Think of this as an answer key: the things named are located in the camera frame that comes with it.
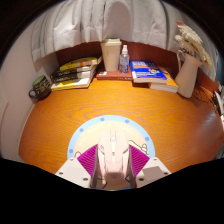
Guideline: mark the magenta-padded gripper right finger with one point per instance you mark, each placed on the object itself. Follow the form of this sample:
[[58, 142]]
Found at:
[[140, 161]]

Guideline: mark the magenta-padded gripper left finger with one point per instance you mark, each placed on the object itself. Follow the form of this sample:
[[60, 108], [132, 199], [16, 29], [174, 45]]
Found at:
[[87, 161]]

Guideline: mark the pink computer mouse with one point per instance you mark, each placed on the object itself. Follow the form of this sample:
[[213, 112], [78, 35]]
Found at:
[[113, 156]]

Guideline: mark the round cartoon-print mouse pad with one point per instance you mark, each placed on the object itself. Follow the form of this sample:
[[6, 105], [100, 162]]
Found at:
[[88, 133]]

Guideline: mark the orange book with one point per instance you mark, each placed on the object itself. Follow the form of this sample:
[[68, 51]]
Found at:
[[166, 86]]

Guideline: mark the black book with yellow lettering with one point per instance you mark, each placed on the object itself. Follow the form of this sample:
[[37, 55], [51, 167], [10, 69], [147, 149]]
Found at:
[[73, 77]]

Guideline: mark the dark mug with green inside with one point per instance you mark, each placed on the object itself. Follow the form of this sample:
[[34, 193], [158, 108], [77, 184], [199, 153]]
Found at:
[[41, 88]]

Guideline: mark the red book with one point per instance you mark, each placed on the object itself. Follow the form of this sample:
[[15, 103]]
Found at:
[[113, 76]]

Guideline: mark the blue book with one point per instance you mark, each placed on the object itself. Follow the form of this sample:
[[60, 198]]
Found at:
[[146, 70]]

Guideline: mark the thin black book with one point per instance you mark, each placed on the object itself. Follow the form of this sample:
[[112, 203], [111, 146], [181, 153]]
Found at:
[[75, 71]]

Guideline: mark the white laptop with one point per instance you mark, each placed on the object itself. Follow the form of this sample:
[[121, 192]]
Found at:
[[221, 111]]

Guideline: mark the cream pitcher vase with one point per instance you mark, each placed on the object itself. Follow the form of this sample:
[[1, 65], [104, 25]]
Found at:
[[187, 78]]

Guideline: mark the yellow-covered book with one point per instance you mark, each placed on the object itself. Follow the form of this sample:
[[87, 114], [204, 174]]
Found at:
[[80, 63]]

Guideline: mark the clear spray bottle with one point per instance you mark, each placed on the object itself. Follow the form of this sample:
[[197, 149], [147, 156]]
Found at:
[[124, 61]]

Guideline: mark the cream tumbler with lid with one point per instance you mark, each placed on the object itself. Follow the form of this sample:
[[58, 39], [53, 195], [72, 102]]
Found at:
[[111, 55]]

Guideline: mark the bunch of pale flowers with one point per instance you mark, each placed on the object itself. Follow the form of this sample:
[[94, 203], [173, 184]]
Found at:
[[191, 41]]

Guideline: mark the white curtain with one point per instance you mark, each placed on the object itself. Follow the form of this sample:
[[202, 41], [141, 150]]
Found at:
[[100, 23]]

